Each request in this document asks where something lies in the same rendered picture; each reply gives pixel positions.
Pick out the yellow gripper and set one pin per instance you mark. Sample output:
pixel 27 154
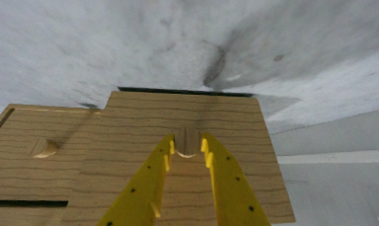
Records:
pixel 140 201

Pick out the tan wooden chest of drawers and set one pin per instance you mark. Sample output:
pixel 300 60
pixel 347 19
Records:
pixel 29 207

